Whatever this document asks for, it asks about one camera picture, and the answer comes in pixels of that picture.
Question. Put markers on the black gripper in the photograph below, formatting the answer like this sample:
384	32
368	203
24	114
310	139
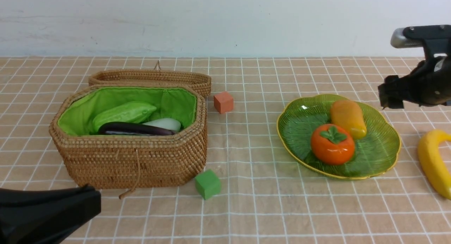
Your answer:
428	84

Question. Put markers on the orange toy mango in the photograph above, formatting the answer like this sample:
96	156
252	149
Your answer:
348	115

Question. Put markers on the yellow toy banana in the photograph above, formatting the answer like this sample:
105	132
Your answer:
432	163

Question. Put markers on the orange toy persimmon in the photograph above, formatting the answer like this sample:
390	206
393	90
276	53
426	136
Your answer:
332	145

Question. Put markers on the white toy radish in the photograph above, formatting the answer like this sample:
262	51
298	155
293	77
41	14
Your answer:
165	123

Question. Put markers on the green toy bitter gourd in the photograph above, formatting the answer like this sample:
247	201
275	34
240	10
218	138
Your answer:
130	112

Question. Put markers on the dark purple toy eggplant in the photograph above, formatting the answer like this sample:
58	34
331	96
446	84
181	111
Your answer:
132	129

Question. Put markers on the green glass plate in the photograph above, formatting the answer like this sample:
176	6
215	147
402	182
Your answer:
376	153

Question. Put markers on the orange foam cube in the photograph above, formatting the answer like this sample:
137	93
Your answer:
223	102

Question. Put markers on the green foam cube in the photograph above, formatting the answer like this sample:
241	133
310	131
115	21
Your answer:
207	184

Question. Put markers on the woven rattan basket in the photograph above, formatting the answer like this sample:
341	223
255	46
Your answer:
131	162

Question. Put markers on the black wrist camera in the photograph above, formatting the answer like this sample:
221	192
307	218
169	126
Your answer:
434	39

